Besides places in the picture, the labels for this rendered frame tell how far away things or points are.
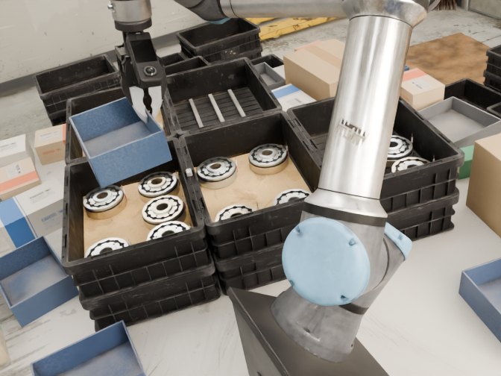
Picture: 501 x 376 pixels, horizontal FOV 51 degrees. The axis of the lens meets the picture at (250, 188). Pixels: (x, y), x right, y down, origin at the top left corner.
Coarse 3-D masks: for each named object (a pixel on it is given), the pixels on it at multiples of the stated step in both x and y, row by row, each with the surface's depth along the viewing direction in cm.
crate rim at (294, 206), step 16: (272, 112) 144; (208, 128) 141; (224, 128) 141; (304, 144) 132; (320, 160) 123; (192, 176) 125; (272, 208) 111; (288, 208) 112; (208, 224) 110; (224, 224) 110; (240, 224) 111
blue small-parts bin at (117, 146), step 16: (96, 112) 115; (112, 112) 116; (128, 112) 118; (80, 128) 115; (96, 128) 117; (112, 128) 118; (128, 128) 119; (144, 128) 117; (160, 128) 103; (80, 144) 115; (96, 144) 115; (112, 144) 114; (128, 144) 100; (144, 144) 102; (160, 144) 103; (96, 160) 99; (112, 160) 100; (128, 160) 102; (144, 160) 103; (160, 160) 105; (96, 176) 101; (112, 176) 102; (128, 176) 104
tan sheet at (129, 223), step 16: (176, 176) 143; (128, 192) 140; (128, 208) 135; (96, 224) 131; (112, 224) 130; (128, 224) 130; (144, 224) 129; (192, 224) 126; (96, 240) 126; (144, 240) 124
